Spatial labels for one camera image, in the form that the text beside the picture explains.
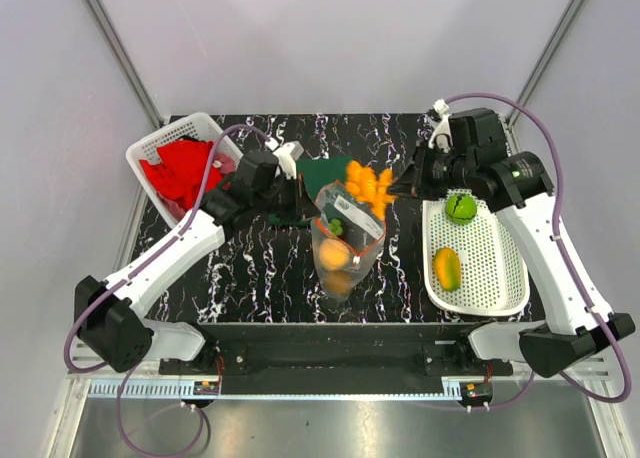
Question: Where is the orange toy peach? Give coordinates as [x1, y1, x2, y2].
[318, 239, 350, 271]

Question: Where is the right aluminium frame post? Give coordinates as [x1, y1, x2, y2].
[516, 0, 589, 107]

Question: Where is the clear zip top bag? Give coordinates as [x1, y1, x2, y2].
[311, 181, 386, 301]

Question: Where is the brown toy orange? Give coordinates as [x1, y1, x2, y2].
[325, 270, 353, 295]

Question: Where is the aluminium frame post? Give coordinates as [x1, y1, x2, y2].
[516, 0, 589, 107]
[83, 0, 164, 129]

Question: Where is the orange toy fried snack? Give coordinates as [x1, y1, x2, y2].
[344, 160, 395, 221]

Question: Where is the white laundry basket left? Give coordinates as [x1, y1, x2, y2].
[126, 112, 243, 227]

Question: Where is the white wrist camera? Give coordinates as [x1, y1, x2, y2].
[428, 99, 453, 154]
[266, 139, 304, 179]

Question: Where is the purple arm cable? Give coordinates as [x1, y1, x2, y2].
[63, 125, 274, 454]
[444, 92, 634, 412]

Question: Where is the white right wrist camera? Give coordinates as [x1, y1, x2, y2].
[428, 99, 453, 154]

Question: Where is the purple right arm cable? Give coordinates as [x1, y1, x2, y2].
[444, 92, 634, 412]

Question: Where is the left aluminium frame post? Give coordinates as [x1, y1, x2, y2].
[83, 0, 164, 129]

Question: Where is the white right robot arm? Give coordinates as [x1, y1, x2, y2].
[389, 100, 636, 378]

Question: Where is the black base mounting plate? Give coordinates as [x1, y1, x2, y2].
[159, 323, 506, 377]

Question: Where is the red cloth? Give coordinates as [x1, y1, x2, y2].
[139, 138, 213, 211]

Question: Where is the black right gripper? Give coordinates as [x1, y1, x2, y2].
[388, 139, 474, 201]

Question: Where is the aluminium front rail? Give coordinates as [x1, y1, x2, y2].
[64, 340, 614, 402]

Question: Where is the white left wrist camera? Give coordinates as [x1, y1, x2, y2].
[266, 139, 304, 179]

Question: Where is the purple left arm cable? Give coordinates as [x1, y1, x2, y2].
[63, 125, 274, 454]

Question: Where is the folded green cloth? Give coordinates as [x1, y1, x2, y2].
[268, 156, 352, 227]

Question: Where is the small green toy vegetable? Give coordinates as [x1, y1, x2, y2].
[328, 218, 345, 238]

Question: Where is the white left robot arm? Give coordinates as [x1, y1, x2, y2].
[74, 142, 319, 374]

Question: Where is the yellow green toy mango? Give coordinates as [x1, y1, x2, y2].
[432, 248, 462, 292]

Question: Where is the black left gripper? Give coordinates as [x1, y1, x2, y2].
[254, 172, 322, 223]

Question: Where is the white perforated tray basket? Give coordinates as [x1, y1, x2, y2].
[422, 199, 530, 318]

